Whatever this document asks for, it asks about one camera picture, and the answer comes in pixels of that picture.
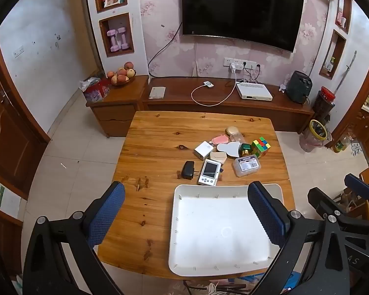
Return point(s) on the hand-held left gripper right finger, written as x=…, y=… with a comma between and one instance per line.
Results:
x=267, y=215

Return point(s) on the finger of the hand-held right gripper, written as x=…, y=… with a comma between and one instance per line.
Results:
x=358, y=186
x=323, y=199

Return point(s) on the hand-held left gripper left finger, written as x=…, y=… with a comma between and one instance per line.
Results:
x=106, y=215

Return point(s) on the clear plastic box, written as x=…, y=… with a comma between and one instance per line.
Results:
x=247, y=166

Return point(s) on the white plastic tray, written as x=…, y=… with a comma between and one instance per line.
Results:
x=209, y=236

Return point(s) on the multicoloured puzzle cube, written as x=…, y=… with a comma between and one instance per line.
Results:
x=261, y=147

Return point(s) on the white handheld screen device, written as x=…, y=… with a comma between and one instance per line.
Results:
x=209, y=172

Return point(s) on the beige rectangular box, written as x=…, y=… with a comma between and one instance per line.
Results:
x=218, y=156

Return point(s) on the white square adapter box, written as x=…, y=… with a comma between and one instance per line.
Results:
x=203, y=150

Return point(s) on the black charger plug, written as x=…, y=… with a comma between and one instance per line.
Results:
x=187, y=170

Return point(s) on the green and yellow bottle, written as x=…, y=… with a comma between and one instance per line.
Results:
x=341, y=146

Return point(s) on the clear jar with yellow rim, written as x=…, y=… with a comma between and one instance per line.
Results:
x=315, y=136

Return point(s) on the green and gold small jar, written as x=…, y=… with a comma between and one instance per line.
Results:
x=245, y=150

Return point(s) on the blue plastic object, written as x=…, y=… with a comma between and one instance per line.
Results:
x=292, y=282

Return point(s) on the white cloud-shaped box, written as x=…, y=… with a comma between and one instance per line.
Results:
x=229, y=149

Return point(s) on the glass jar with gold lid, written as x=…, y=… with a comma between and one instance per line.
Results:
x=233, y=132

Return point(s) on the pink heart-shaped box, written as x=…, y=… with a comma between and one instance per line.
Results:
x=219, y=139

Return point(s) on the dark jar with red lid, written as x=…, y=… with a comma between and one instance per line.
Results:
x=324, y=103

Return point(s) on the wooden side cabinet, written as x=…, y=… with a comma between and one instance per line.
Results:
x=116, y=110

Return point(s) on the black countertop appliance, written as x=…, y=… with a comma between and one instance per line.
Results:
x=298, y=87

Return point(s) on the long sheathed sword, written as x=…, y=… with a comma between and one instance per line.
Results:
x=346, y=70

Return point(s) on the white set-top box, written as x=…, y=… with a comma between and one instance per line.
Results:
x=253, y=92

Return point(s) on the wooden door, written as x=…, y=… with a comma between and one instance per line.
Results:
x=9, y=135

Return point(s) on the beige notebook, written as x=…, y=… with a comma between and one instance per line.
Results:
x=156, y=92

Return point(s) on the wicker fruit bowl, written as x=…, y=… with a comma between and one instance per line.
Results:
x=123, y=83

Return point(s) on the wooden television cabinet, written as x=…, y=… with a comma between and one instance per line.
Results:
x=178, y=103

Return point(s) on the white round charging pad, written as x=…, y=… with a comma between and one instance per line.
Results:
x=208, y=84

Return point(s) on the pile of red apples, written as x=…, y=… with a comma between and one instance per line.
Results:
x=121, y=72

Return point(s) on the pink dumbbell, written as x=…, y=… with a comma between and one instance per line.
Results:
x=113, y=41
x=123, y=38

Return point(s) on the black flat television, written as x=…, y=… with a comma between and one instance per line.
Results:
x=239, y=9

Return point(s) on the wall poster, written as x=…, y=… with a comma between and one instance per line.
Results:
x=0, y=196

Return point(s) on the white wall charger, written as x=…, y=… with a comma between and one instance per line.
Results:
x=233, y=67

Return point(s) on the white wall outlet strip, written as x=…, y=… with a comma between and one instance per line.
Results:
x=249, y=63

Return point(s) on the white light switch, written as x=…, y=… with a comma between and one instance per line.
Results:
x=18, y=51

